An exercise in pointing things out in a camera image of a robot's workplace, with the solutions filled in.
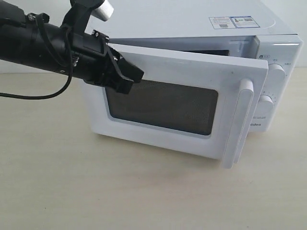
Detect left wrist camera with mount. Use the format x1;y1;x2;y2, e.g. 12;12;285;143
61;0;114;35

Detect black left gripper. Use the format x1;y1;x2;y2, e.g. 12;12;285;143
71;30;144;94

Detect blue white label sticker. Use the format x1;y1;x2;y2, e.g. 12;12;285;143
209;16;260;29

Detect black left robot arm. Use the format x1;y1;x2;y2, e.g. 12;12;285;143
0;0;144;94

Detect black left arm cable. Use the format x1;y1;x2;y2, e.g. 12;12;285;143
0;14;75;99

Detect white Midea microwave body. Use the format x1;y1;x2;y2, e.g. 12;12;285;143
87;0;303;132

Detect lower white timer knob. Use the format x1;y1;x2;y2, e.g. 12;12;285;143
259;95;274;106

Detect white microwave door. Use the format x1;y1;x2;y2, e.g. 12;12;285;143
81;44;268;169

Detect upper white power knob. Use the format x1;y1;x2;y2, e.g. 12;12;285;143
268;64;286;81

